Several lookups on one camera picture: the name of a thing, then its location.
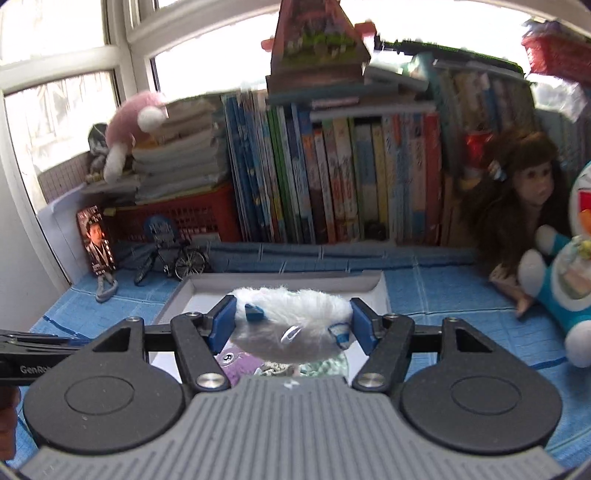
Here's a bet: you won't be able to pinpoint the long black rod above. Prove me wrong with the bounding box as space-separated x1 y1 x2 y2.
374 39 525 77

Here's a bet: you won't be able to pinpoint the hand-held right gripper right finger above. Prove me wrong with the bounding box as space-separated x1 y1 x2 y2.
349 298 499 393

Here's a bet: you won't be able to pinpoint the blue cat plush toy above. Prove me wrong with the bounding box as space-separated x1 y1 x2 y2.
517 159 591 368

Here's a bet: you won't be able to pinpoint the white paper sheets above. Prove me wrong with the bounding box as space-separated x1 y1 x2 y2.
37 189 89 288

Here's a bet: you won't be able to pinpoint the small stack of flat books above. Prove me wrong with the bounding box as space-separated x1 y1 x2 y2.
265 60 437 123

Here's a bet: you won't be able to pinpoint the white fluffy plush toy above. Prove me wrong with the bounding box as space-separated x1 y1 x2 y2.
228 286 354 363

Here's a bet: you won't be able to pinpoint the white window frame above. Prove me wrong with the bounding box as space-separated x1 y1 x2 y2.
0 0 591 291

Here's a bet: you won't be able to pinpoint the row of standing books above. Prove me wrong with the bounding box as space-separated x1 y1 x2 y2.
222 69 542 246

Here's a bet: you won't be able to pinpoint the red cup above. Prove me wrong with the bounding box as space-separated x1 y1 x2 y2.
464 131 495 179

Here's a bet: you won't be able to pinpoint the red plastic crate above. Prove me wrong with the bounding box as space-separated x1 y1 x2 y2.
113 182 243 243

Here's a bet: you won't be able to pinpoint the stack of pale paperback books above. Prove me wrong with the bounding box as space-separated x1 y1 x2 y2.
131 97 232 206

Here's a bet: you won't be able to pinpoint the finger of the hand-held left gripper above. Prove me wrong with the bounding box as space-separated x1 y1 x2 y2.
0 330 82 348

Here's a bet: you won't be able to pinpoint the green white soft item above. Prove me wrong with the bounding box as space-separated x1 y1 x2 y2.
298 353 350 377

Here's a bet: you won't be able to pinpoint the blue quilted mat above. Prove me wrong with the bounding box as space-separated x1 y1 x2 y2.
28 240 591 467

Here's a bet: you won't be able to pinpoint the white cardboard box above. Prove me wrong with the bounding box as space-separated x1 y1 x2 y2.
152 271 392 385

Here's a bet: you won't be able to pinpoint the beige lined board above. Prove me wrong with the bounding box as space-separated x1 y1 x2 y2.
37 152 94 204

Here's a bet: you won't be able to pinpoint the pink white plush toy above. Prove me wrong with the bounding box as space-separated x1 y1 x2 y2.
102 90 168 183

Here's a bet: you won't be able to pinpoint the red plastic basket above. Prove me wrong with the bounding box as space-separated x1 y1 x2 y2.
522 32 591 86

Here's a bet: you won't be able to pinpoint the miniature black bicycle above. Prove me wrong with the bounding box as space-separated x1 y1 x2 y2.
134 240 208 285

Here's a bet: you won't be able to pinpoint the brown haired doll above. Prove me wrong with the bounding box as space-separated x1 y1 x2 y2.
462 129 570 319

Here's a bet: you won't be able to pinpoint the photo card standee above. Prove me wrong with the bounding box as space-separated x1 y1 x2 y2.
76 205 119 303

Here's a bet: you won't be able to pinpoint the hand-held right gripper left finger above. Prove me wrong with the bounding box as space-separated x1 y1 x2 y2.
90 295 237 393

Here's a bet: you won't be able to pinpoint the purple plush toy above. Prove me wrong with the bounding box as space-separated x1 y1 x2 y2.
217 348 265 387

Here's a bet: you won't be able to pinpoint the blue round printed card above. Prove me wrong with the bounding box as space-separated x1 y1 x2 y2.
143 213 181 243

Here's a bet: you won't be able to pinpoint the triangular house model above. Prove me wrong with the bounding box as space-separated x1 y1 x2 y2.
261 0 378 80

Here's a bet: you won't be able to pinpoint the person's left hand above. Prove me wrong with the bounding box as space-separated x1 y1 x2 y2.
0 387 21 460

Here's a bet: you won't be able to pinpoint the grey figurine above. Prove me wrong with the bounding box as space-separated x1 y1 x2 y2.
85 122 112 184

